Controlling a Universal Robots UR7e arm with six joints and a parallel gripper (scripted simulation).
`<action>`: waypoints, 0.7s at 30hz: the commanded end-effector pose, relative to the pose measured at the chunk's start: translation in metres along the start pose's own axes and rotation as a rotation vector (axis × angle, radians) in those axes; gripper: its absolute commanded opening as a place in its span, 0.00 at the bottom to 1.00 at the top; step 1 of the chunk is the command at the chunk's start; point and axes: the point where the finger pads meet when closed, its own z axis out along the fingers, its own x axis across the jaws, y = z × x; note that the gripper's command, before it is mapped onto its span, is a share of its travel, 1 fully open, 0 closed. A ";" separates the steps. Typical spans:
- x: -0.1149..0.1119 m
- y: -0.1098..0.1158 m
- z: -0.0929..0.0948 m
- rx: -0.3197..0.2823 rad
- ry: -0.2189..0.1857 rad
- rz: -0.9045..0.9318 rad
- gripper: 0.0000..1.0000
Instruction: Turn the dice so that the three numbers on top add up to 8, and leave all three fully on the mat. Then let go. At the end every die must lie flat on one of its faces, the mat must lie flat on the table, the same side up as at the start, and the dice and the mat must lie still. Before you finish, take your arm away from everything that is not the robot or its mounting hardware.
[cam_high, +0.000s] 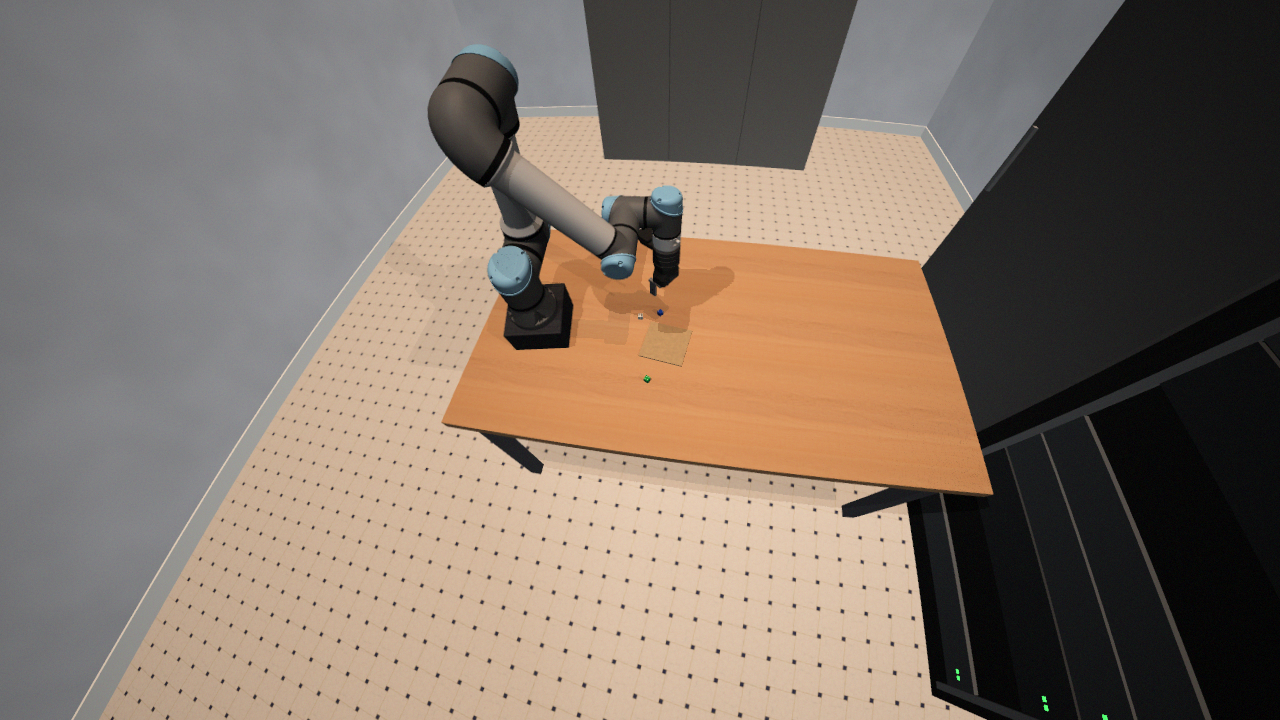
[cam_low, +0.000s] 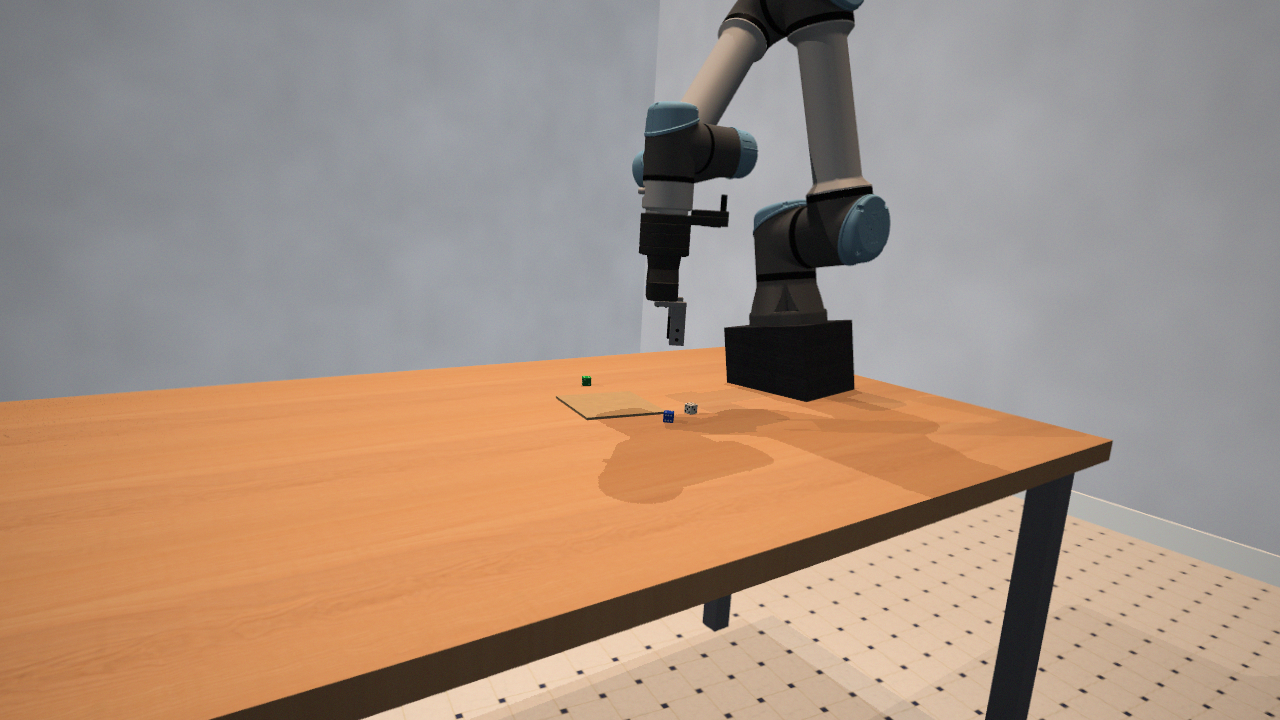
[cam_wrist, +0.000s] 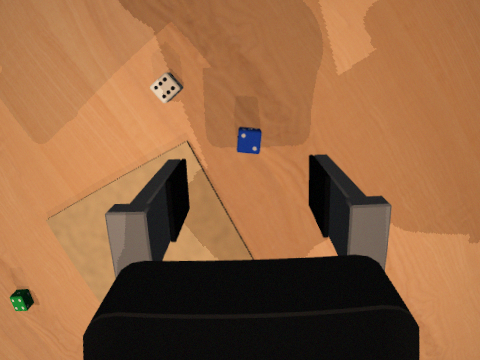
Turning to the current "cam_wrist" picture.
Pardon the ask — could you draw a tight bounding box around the tan mat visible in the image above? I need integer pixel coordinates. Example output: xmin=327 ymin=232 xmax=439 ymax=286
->
xmin=46 ymin=141 xmax=254 ymax=303

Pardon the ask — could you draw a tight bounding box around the green die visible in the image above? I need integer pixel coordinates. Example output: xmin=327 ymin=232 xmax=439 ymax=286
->
xmin=10 ymin=289 xmax=34 ymax=311

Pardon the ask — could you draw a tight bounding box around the blue die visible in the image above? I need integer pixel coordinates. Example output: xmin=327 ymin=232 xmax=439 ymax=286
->
xmin=237 ymin=127 xmax=262 ymax=154

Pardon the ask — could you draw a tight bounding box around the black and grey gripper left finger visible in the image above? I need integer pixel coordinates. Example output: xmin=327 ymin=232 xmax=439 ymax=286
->
xmin=105 ymin=159 xmax=190 ymax=278

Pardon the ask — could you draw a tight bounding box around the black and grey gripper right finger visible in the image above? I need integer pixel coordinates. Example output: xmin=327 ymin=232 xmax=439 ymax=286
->
xmin=309 ymin=154 xmax=392 ymax=271

